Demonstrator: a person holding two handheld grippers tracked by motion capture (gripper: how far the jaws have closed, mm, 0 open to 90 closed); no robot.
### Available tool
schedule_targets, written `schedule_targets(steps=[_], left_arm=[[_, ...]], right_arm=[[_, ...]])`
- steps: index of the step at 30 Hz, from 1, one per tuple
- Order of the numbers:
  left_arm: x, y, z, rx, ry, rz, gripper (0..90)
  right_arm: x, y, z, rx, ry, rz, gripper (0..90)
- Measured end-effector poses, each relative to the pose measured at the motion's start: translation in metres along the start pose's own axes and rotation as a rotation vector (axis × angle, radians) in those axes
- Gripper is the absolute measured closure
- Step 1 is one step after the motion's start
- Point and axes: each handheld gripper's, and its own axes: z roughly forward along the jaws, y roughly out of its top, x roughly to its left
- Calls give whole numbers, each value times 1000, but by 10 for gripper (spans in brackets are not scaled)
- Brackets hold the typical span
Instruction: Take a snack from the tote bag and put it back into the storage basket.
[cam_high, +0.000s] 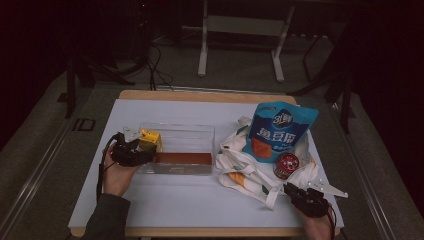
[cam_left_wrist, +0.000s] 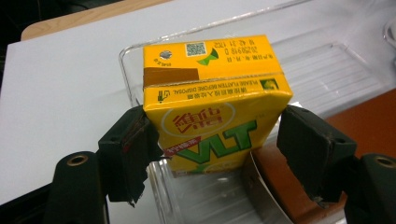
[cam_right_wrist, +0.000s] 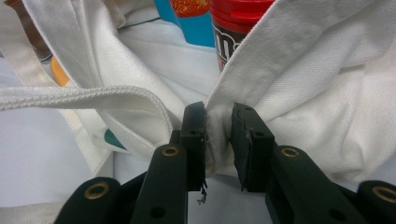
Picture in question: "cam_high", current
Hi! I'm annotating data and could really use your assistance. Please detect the black metal stand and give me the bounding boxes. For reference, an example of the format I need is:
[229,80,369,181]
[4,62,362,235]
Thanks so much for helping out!
[288,19,356,135]
[57,49,136,120]

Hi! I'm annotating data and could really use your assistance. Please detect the white patterned tote bag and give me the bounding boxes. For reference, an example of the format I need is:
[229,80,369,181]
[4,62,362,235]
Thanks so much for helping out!
[215,115,320,211]

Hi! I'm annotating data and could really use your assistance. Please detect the blue snack bag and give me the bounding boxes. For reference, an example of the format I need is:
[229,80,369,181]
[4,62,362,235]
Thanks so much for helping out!
[242,101,319,164]

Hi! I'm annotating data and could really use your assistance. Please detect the person's right hand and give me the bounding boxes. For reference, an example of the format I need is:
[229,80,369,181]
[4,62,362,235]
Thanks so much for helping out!
[302,201,336,240]

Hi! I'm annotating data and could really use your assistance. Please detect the white metal stand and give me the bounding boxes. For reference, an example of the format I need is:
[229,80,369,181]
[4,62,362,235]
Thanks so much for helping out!
[197,0,296,83]

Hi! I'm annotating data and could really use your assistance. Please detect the clear plastic container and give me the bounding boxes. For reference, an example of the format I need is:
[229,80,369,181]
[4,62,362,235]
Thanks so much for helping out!
[137,122,215,176]

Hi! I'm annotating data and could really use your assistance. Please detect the brown drink carton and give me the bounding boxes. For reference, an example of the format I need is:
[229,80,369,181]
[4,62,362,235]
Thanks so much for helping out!
[146,152,214,175]

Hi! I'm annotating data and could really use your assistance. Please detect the person's left hand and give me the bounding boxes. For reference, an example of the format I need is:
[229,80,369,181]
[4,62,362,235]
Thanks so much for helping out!
[101,149,141,198]

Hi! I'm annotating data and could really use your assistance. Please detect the red candy can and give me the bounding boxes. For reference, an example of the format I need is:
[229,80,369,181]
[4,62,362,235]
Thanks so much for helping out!
[273,152,300,180]

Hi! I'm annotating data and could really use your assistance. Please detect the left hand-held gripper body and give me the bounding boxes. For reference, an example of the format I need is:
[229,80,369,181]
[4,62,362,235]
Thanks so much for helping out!
[110,125,151,168]

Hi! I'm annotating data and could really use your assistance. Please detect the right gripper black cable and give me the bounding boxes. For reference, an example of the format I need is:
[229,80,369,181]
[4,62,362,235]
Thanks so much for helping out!
[326,203,338,240]

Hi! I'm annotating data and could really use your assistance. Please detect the metal floor rail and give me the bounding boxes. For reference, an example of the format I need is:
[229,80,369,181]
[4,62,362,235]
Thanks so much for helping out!
[331,104,399,240]
[0,118,79,236]

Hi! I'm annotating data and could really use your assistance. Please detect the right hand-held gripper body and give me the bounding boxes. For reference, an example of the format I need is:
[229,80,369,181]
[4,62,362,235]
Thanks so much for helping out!
[294,178,349,218]

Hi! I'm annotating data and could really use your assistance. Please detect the yellow drink carton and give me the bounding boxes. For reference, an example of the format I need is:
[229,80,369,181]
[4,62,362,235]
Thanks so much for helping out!
[139,129,164,154]

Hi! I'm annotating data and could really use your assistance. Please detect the black floor cables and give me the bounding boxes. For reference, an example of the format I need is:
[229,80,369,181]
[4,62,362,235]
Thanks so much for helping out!
[143,41,175,92]

